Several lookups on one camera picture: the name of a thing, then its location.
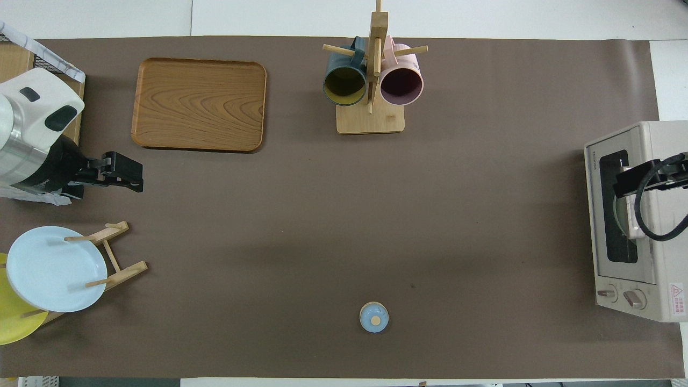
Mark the wooden serving tray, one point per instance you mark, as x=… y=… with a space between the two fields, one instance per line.
x=199 y=105

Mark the wooden mug tree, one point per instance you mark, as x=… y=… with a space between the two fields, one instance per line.
x=371 y=121

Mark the brown table mat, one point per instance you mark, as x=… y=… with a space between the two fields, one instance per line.
x=269 y=215

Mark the light blue plate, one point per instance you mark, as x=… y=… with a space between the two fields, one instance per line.
x=54 y=269

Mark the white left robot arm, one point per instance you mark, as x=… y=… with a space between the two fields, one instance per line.
x=27 y=118

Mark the dark teal mug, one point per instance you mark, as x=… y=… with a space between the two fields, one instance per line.
x=344 y=86

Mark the wooden plate rack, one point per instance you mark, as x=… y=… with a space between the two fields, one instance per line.
x=126 y=271

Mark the light wooden stepped shelf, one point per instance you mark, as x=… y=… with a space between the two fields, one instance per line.
x=13 y=59

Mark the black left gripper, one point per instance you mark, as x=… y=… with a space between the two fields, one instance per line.
x=51 y=166

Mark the yellow plate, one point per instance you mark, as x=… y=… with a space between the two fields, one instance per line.
x=13 y=322

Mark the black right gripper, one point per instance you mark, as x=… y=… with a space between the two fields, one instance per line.
x=677 y=174

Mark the beige toaster oven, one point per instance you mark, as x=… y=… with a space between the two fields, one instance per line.
x=666 y=269

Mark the pink mug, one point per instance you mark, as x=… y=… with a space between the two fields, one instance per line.
x=402 y=86

